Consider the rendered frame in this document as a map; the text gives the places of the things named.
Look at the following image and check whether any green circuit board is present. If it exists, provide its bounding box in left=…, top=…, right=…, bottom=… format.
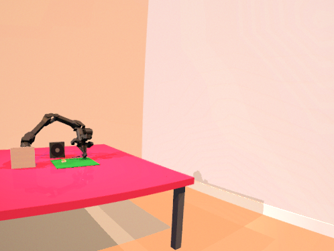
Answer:
left=50, top=157, right=100, bottom=169

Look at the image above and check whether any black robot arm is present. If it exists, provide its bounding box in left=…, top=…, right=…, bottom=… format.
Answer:
left=20, top=113, right=93, bottom=148

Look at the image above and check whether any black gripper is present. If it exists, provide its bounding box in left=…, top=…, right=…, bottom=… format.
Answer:
left=70, top=133, right=94, bottom=154

